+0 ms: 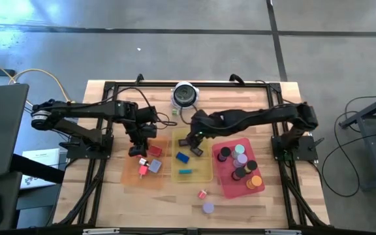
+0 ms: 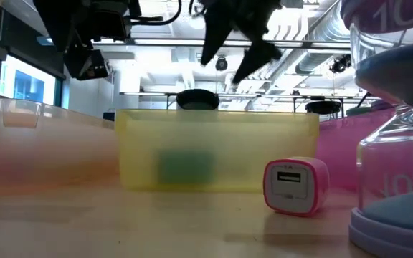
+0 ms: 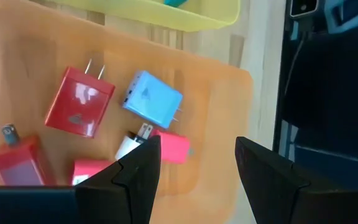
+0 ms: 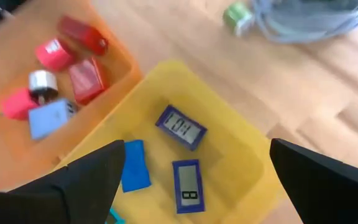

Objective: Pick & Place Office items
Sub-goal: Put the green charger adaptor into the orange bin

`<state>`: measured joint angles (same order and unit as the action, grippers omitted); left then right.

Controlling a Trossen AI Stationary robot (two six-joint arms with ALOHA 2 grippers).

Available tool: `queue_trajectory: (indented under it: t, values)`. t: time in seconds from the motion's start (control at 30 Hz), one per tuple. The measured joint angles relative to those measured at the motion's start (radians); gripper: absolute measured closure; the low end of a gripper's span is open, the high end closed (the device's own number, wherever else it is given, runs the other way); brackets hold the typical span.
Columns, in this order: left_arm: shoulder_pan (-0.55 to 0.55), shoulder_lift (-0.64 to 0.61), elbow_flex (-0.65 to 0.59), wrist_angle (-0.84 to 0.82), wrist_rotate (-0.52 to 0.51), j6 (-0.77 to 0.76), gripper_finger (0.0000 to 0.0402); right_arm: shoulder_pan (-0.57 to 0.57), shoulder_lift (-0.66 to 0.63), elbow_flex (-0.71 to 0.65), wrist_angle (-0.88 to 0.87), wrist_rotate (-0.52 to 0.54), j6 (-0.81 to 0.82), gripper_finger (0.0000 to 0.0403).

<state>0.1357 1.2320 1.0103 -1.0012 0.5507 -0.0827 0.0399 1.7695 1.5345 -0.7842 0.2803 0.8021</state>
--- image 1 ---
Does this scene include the pink-red translucent plastic bin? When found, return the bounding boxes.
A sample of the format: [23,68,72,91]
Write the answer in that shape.
[211,137,266,200]

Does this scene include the round white black-rimmed container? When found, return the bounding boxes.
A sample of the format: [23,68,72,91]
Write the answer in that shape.
[170,80,200,110]

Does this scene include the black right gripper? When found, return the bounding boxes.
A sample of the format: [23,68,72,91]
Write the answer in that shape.
[185,109,220,151]

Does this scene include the blue rectangular box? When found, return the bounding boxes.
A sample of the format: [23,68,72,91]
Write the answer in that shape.
[176,151,191,164]

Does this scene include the black desk bar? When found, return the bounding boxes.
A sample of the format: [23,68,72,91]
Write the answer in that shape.
[10,153,65,185]

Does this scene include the black-capped yellow hourglass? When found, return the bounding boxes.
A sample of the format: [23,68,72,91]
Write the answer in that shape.
[243,159,259,174]

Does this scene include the yellow translucent plastic bin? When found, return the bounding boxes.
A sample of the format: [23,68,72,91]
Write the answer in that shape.
[170,128,214,183]

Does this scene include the black desk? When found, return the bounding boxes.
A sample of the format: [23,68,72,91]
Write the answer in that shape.
[0,171,24,231]

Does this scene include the white paper booklet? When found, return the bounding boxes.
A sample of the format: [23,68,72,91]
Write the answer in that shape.
[20,148,61,190]

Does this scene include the maroon rectangular box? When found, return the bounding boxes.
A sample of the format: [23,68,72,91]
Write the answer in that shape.
[148,145,163,157]

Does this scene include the black-capped purple hourglass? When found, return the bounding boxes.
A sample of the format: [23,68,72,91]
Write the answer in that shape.
[216,146,232,163]

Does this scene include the long black floor cable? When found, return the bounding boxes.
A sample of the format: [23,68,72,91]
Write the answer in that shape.
[254,79,293,105]

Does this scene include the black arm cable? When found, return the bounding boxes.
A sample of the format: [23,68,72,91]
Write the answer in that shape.
[109,86,178,131]
[178,103,199,127]

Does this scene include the orange hourglass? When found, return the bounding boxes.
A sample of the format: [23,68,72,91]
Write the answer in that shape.
[245,175,263,190]

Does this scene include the black metal table frame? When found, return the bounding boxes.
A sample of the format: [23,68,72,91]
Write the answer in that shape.
[52,80,331,229]

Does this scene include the orange translucent plastic bin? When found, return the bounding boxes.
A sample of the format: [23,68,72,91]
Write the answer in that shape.
[119,135,170,191]

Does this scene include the lavender wall charger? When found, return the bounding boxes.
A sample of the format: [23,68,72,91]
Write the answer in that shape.
[148,159,163,174]

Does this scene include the thin black cable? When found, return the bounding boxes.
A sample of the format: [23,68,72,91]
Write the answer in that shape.
[334,94,376,138]

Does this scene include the lavender hourglass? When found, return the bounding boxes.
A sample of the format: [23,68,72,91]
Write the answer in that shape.
[232,153,249,169]
[202,201,215,215]

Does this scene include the silver metal bracket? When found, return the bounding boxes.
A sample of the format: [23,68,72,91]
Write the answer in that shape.
[264,228,302,235]
[82,228,120,235]

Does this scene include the teal hourglass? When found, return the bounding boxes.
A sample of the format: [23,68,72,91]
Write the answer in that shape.
[230,144,246,160]

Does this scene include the looped black floor cable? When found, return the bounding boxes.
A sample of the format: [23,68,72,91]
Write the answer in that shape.
[320,130,361,198]

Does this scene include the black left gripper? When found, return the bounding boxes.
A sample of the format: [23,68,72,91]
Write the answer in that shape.
[122,106,159,157]

